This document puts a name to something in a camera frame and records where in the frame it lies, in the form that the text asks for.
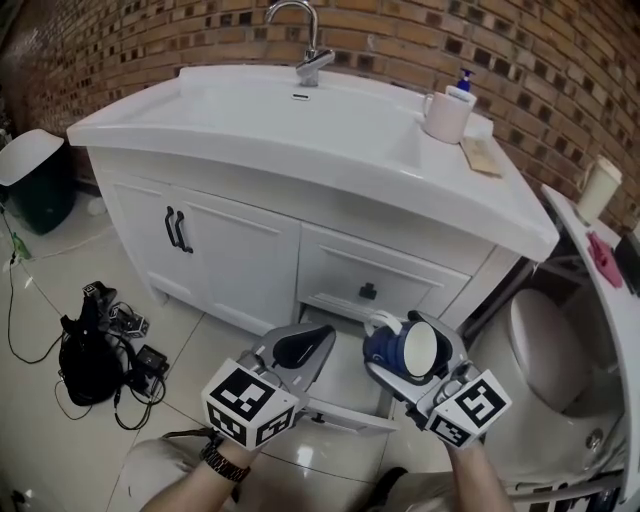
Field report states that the person's left forearm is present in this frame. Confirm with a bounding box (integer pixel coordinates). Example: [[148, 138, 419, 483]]
[[143, 435, 262, 512]]

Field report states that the pink cloth item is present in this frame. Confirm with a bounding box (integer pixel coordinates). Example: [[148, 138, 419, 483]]
[[586, 231, 624, 288]]

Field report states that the pale pink mug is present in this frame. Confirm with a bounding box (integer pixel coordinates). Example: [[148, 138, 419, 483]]
[[421, 91, 472, 146]]

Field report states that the white floor cable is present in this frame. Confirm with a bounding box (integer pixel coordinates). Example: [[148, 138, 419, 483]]
[[0, 208, 117, 362]]

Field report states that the small black box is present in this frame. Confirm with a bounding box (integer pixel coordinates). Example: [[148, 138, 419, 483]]
[[136, 344, 170, 375]]

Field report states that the black flat device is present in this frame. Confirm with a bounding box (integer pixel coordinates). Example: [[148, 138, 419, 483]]
[[614, 233, 640, 295]]

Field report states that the chrome faucet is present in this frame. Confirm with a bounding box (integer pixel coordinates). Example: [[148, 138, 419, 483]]
[[264, 0, 337, 88]]

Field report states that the white toilet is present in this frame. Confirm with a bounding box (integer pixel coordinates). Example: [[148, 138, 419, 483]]
[[471, 286, 632, 482]]

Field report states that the metal wristwatch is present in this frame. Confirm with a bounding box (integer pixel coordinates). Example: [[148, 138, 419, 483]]
[[199, 433, 252, 484]]

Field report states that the person's right forearm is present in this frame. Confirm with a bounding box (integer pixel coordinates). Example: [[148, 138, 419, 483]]
[[443, 438, 507, 512]]

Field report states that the blue mug item white inside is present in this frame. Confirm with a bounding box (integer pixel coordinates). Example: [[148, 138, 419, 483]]
[[362, 310, 444, 379]]

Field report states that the spare gripper device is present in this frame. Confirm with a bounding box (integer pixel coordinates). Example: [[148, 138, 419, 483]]
[[81, 281, 152, 342]]

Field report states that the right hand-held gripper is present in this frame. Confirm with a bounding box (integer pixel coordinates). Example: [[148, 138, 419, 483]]
[[365, 309, 514, 452]]

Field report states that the dark bin with white lid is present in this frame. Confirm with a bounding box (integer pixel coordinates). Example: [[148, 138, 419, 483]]
[[0, 128, 79, 237]]

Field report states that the white cabinet drawer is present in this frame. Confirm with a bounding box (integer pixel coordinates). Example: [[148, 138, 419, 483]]
[[297, 221, 472, 322]]

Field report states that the white vanity cabinet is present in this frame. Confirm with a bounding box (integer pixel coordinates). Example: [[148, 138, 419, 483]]
[[87, 143, 522, 346]]

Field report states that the white sink basin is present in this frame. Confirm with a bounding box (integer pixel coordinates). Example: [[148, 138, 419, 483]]
[[66, 64, 561, 263]]

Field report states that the soap bottle with blue pump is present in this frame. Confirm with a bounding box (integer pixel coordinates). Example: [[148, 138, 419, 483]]
[[444, 67, 478, 109]]

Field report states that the cream tumbler with lid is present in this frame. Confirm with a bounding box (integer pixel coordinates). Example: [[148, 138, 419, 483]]
[[576, 154, 624, 225]]

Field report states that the black bag with cables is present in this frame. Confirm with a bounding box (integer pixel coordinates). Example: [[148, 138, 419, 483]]
[[53, 299, 169, 432]]

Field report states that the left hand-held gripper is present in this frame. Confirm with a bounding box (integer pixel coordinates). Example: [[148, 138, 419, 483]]
[[200, 323, 338, 452]]

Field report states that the black cabinet door handle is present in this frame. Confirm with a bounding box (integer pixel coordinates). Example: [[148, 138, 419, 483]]
[[164, 205, 184, 249], [174, 210, 195, 255]]

